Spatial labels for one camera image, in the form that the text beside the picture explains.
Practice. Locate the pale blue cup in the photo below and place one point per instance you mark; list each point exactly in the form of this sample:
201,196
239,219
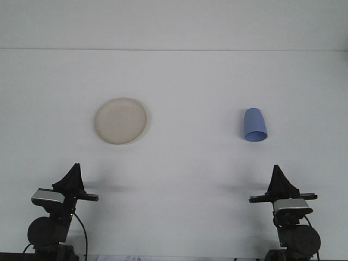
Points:
255,122

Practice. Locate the pale round plate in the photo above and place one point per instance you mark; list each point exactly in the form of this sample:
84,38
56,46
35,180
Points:
121,121

